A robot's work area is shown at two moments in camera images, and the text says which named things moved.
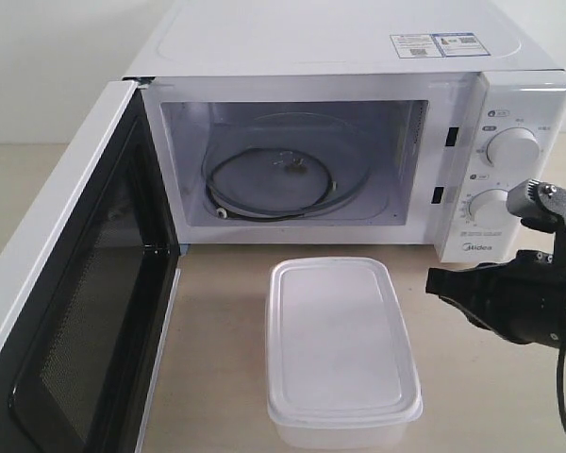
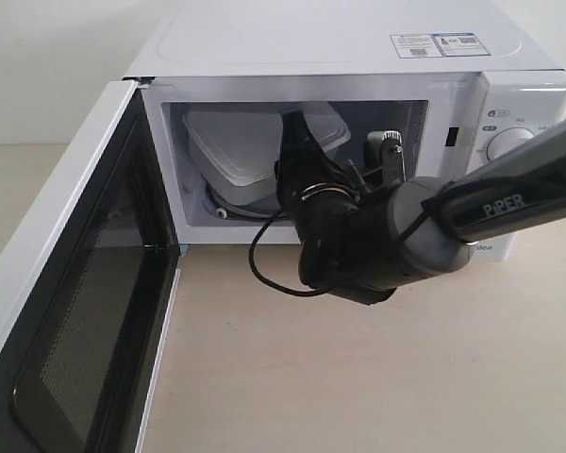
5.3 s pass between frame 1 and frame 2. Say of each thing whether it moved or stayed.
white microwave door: stayed
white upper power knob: stayed
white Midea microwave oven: stayed
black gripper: moved
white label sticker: stayed
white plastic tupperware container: moved
